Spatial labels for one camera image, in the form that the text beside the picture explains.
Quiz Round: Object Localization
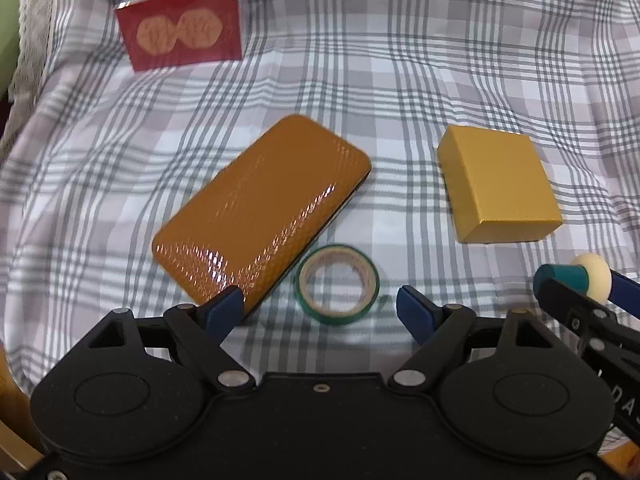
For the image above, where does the wooden frame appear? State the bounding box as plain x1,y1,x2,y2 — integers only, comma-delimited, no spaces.
0,344,45,472

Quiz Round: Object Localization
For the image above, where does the grey plaid bedsheet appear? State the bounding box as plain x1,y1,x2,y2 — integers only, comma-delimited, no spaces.
0,0,640,411

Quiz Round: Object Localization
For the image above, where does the orange glossy glasses case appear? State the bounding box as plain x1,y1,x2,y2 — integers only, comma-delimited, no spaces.
151,113,373,314

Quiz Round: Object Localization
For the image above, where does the red box with hexagon print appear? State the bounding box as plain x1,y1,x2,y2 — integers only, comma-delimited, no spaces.
114,0,247,73

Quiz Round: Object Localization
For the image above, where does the beige lace cloth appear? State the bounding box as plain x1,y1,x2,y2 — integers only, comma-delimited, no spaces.
0,0,81,157

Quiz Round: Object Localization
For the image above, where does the green cushion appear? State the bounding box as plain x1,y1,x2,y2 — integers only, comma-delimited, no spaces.
0,0,40,103

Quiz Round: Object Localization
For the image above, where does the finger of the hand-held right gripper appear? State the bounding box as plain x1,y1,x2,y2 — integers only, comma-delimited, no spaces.
606,268,640,322
537,278,623,343

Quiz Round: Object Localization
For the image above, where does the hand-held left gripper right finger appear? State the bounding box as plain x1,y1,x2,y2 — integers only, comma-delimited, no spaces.
389,284,552,394

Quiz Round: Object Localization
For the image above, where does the teal and cream soft toy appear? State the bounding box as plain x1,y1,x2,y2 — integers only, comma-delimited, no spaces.
532,252,612,307

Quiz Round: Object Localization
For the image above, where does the yellow cardboard box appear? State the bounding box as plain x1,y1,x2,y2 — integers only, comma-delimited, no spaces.
436,125,564,245

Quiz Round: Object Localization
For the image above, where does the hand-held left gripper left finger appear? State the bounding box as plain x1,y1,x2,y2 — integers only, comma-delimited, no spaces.
85,285,257,394

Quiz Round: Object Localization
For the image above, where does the green tape roll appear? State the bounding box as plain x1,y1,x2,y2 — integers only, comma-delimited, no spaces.
295,243,382,326

